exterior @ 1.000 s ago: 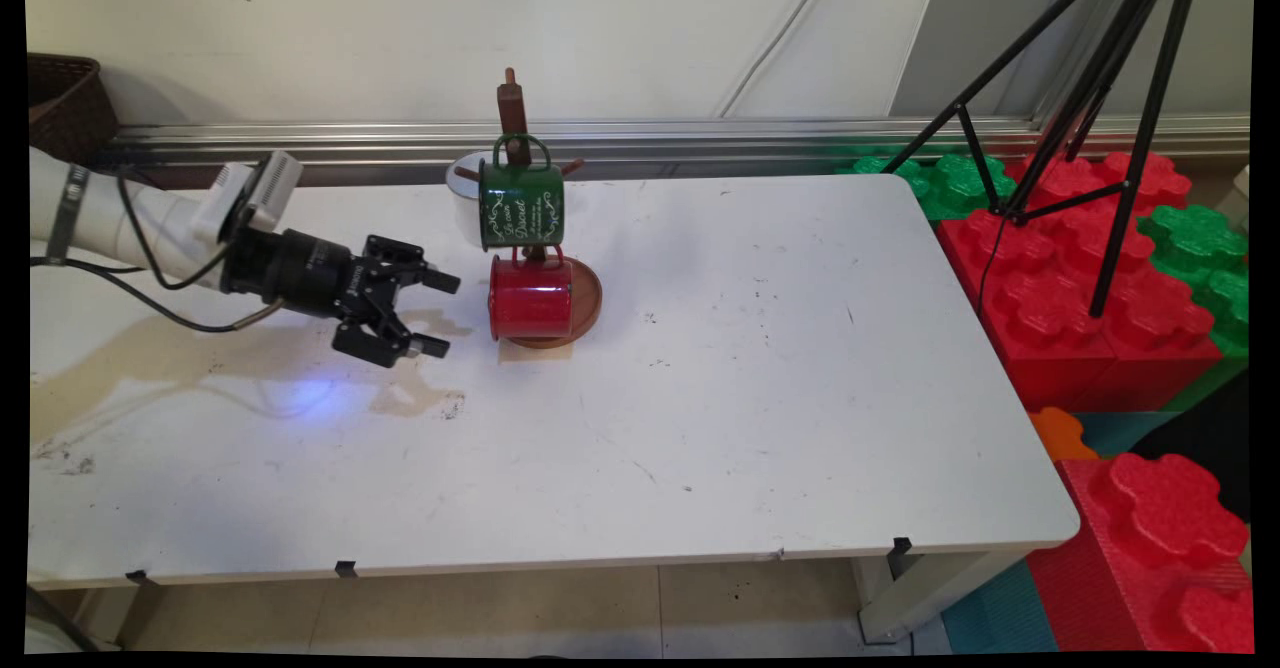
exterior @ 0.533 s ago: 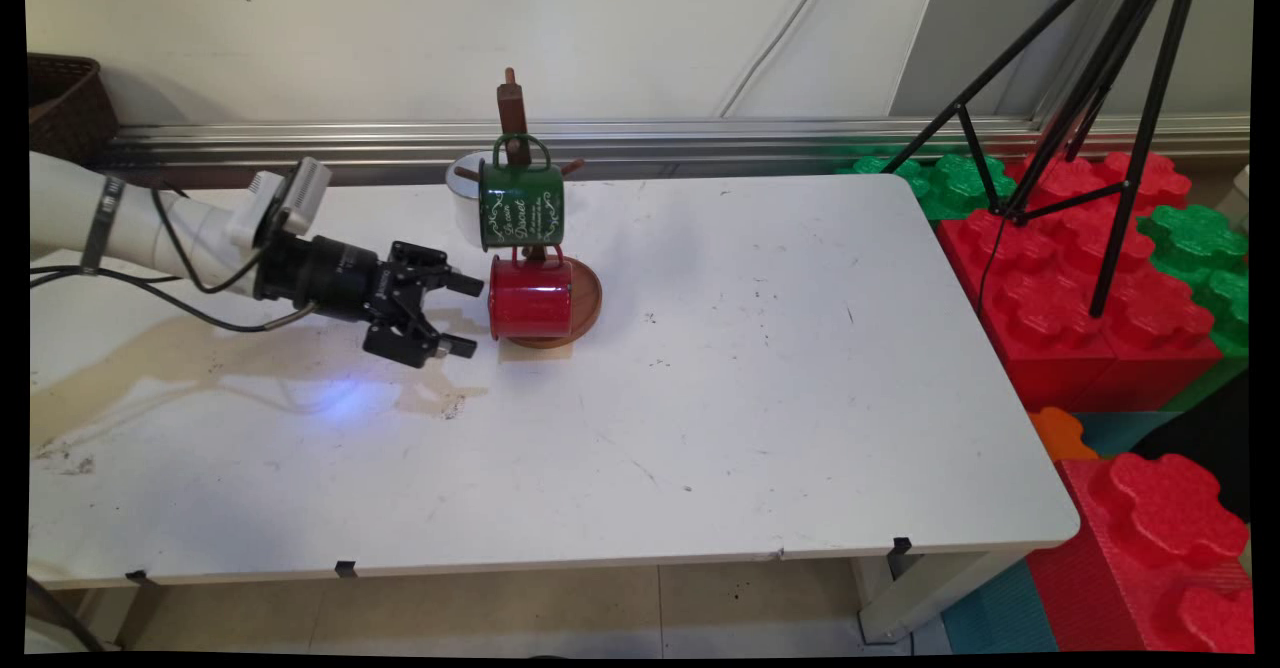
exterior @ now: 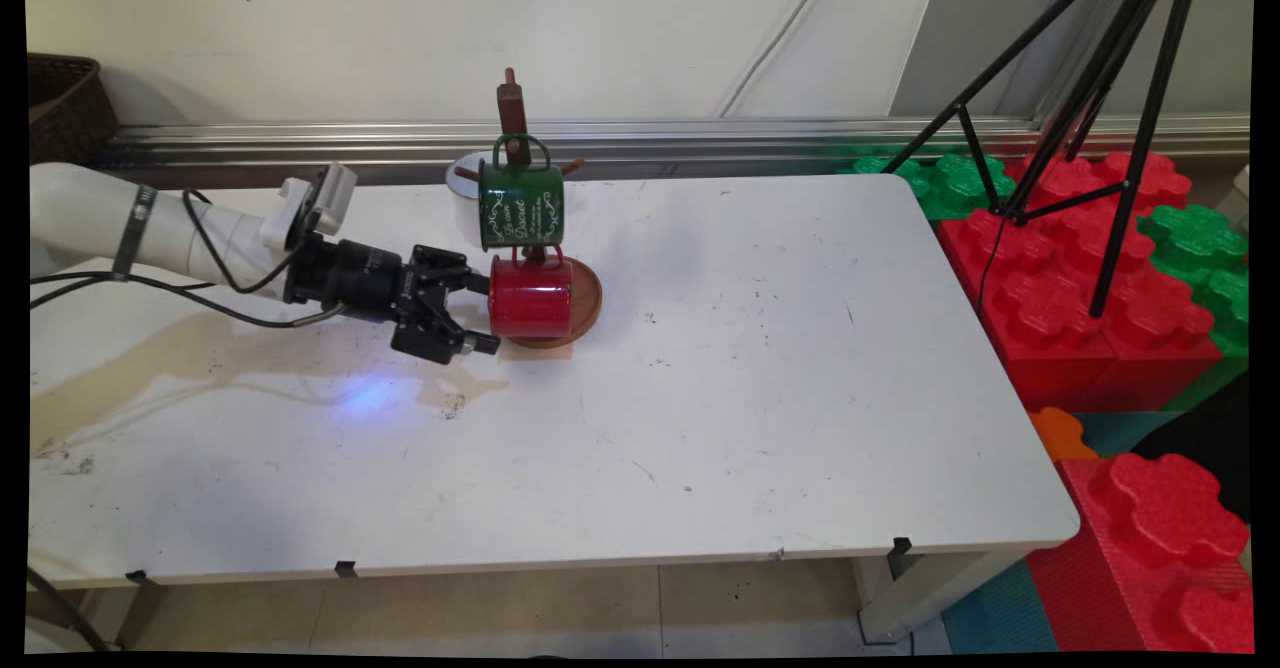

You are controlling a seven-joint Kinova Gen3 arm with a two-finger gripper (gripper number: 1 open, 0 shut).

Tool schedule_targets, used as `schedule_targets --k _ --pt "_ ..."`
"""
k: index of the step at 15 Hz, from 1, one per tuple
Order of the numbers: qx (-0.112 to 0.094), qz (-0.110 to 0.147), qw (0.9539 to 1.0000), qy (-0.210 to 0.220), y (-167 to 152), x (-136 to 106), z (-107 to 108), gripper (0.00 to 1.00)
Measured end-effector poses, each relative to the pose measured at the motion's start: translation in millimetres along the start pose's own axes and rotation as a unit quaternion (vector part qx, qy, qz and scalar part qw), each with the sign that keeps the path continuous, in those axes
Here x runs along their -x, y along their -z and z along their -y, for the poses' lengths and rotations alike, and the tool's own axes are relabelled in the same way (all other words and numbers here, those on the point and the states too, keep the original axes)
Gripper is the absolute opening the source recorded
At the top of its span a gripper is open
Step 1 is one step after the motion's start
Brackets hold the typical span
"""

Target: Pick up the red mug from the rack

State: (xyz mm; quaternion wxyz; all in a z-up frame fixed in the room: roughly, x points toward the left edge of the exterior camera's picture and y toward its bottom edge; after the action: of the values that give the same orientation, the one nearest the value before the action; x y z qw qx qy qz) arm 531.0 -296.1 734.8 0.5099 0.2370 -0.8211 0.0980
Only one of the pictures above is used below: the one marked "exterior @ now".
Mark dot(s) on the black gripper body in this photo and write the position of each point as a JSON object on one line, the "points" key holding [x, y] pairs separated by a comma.
{"points": [[355, 273]]}

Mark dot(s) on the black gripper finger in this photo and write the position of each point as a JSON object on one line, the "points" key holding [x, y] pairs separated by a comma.
{"points": [[455, 266], [440, 338]]}

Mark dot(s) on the red enamel mug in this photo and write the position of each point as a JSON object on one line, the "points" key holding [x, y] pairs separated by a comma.
{"points": [[530, 298]]}

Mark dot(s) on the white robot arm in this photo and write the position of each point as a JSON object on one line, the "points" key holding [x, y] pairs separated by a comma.
{"points": [[80, 213]]}

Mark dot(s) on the green enamel mug white lettering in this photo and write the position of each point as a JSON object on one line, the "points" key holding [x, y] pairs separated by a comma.
{"points": [[520, 203]]}

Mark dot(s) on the brown wooden mug tree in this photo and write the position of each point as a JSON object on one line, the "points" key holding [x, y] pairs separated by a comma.
{"points": [[512, 108]]}

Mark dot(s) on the grey clamp band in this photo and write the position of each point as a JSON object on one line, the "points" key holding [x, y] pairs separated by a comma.
{"points": [[133, 233]]}

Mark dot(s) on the black tape strip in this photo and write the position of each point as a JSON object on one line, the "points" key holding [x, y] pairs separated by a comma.
{"points": [[899, 550], [138, 578], [346, 569]]}

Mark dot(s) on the dark brown wicker basket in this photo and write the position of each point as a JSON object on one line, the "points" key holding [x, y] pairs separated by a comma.
{"points": [[65, 108]]}

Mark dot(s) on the green foam block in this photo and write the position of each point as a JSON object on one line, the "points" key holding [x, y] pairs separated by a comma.
{"points": [[1195, 238], [960, 183]]}

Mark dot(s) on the white table leg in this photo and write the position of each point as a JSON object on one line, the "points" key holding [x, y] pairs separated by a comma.
{"points": [[900, 598]]}

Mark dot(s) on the large red foam block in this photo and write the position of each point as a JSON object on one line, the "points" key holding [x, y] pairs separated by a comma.
{"points": [[1050, 308]]}

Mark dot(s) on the teal foam floor mat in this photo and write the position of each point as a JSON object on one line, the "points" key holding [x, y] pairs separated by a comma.
{"points": [[1125, 430], [1000, 613]]}

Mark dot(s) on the orange foam block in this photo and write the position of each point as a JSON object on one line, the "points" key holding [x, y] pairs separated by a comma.
{"points": [[1058, 433]]}

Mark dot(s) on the black tripod stand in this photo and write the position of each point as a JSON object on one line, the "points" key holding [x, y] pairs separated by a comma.
{"points": [[1125, 148]]}

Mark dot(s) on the aluminium window rail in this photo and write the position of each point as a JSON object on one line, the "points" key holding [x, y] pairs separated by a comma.
{"points": [[700, 138]]}

